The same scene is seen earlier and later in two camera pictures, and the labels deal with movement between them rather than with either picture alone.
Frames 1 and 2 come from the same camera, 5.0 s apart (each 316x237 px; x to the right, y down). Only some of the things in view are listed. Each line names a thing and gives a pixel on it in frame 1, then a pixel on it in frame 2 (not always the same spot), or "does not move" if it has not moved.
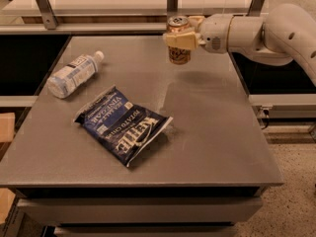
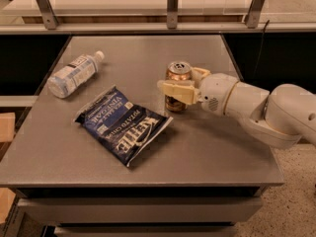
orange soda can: (178, 24) -> (177, 71)
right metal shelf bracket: (258, 0) does not move
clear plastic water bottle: (73, 75) does not move
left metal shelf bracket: (44, 6) does not move
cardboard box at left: (7, 126) does not move
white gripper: (214, 31) -> (215, 92)
